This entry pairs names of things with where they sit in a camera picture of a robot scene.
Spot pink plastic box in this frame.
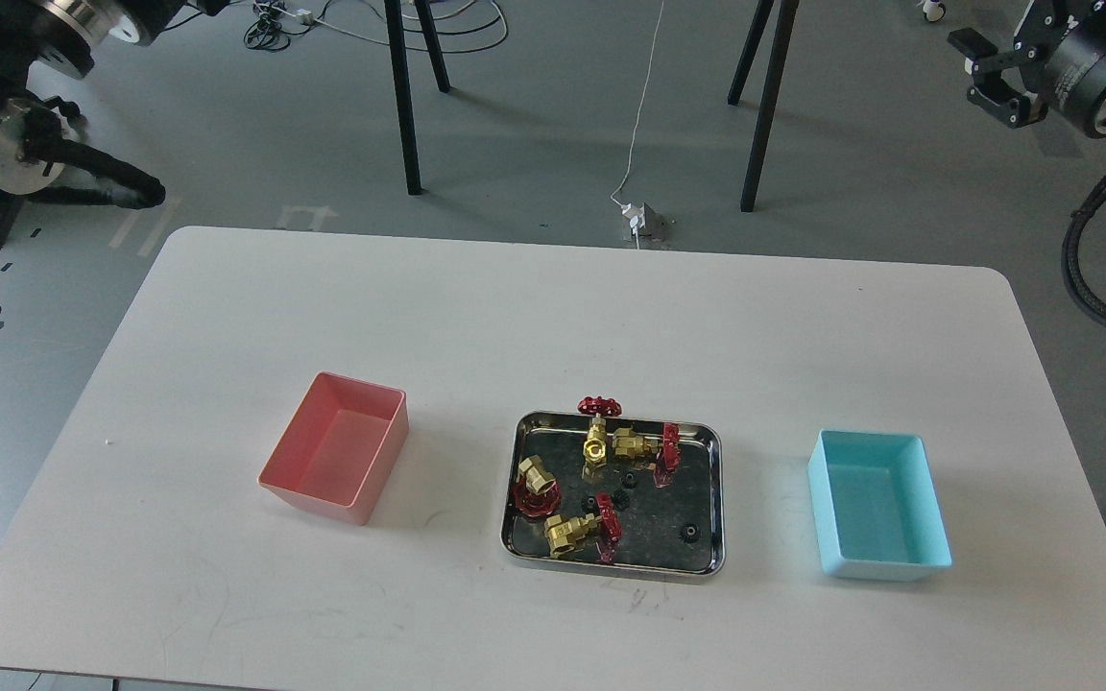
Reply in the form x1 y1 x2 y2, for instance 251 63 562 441
257 371 409 526

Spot upright brass valve red handle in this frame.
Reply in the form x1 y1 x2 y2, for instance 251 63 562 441
578 396 623 482

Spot brass valve red handle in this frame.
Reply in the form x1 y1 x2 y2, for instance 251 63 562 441
578 396 623 482
510 456 563 521

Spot black table leg right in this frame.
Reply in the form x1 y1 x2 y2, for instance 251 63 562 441
726 1 802 213

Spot black table leg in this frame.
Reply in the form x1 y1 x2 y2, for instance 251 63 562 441
726 1 802 213
383 1 451 196

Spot white cable on floor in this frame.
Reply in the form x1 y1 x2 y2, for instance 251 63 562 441
609 0 666 207

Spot blue plastic box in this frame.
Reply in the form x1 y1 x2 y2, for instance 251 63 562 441
806 429 953 582

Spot tangled floor cables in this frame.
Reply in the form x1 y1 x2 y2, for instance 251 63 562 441
243 0 510 55

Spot black gear at centre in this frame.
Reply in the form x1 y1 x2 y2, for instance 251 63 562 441
611 488 632 512

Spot white power adapter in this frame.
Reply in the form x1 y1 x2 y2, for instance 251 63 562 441
620 203 670 250

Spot brass valve beside tray edge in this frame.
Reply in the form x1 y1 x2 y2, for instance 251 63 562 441
612 421 682 488

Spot stainless steel tray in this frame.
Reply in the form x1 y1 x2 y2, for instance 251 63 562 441
500 412 726 578

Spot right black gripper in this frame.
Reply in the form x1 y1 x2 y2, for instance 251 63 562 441
948 1 1081 130

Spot black table leg left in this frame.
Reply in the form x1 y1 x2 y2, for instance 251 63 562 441
383 1 451 196

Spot brass valve at tray front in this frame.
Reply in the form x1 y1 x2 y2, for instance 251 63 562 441
543 491 624 564

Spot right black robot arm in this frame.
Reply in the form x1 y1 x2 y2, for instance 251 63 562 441
948 1 1106 139

